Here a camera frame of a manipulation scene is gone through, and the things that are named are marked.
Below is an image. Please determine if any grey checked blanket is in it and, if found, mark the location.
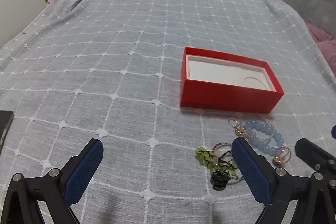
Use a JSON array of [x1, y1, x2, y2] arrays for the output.
[[0, 0, 336, 224]]

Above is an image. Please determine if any silver chain bracelet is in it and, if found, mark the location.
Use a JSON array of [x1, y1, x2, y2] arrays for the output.
[[262, 119, 279, 142]]

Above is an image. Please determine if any blue bead bracelet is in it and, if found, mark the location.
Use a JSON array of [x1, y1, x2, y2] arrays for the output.
[[244, 120, 285, 155]]

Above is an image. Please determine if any grey pillow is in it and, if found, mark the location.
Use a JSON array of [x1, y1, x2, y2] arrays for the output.
[[283, 0, 336, 39]]

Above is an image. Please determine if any ring with gold ball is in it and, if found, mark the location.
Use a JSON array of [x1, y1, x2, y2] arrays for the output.
[[228, 117, 247, 138]]

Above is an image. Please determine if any pink cloth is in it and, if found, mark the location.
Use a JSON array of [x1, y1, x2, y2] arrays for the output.
[[304, 18, 336, 69]]

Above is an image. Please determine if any red cardboard box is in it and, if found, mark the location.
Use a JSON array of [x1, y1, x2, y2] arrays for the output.
[[180, 47, 285, 114]]

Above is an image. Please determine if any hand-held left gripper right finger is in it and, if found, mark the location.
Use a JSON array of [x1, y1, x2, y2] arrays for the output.
[[232, 137, 336, 224]]

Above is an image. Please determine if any green bead bracelet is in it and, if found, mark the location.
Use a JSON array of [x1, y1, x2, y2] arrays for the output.
[[195, 147, 238, 177]]

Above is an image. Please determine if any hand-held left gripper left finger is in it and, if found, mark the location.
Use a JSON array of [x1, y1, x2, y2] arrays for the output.
[[5, 139, 104, 224]]

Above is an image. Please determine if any flat black object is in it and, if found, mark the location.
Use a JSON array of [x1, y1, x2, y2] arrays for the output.
[[0, 110, 15, 153]]

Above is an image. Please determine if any multicolour seed bead bracelet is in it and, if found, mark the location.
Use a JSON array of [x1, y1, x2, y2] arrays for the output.
[[212, 143, 244, 185]]

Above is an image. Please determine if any black bead charm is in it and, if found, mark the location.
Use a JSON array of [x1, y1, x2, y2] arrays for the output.
[[211, 171, 231, 191]]

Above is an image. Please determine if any gold ring with clear stone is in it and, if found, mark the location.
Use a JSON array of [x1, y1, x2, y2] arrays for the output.
[[272, 147, 292, 167]]

